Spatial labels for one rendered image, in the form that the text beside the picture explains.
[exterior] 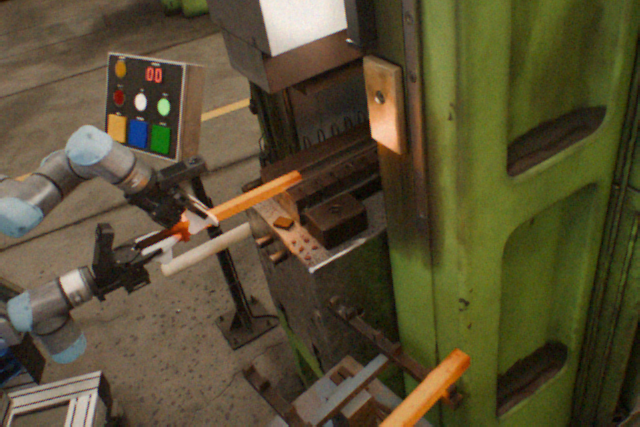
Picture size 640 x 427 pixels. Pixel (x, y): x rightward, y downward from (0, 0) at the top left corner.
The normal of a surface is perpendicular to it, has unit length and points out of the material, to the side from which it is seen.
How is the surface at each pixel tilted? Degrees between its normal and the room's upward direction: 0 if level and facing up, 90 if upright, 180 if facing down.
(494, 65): 89
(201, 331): 0
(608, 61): 90
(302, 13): 90
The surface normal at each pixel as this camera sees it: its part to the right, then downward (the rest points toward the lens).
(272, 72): 0.52, 0.44
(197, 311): -0.16, -0.80
